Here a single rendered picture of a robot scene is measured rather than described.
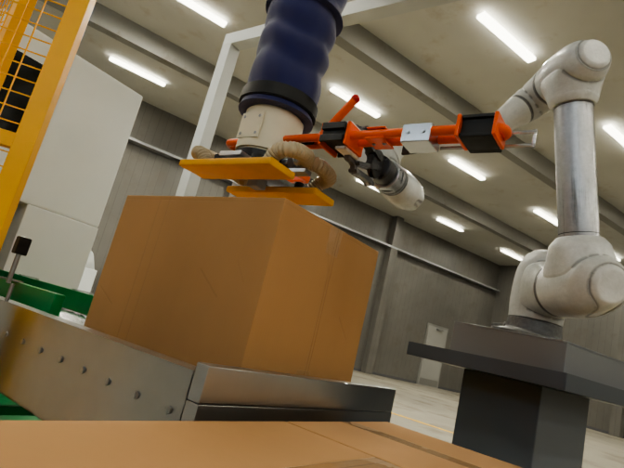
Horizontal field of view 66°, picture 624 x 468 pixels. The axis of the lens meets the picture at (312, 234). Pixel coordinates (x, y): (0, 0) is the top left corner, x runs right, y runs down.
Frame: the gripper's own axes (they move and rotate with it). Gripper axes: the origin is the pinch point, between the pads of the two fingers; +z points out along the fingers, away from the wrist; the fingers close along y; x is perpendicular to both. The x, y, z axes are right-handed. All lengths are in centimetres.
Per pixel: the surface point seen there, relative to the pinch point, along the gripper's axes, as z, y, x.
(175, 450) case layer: 53, 64, -27
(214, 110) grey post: -161, -125, 273
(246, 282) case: 20.4, 41.9, 1.4
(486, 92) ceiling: -623, -416, 204
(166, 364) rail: 35, 60, 0
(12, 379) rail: 35, 74, 49
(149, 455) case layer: 57, 64, -27
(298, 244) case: 13.2, 31.3, -3.3
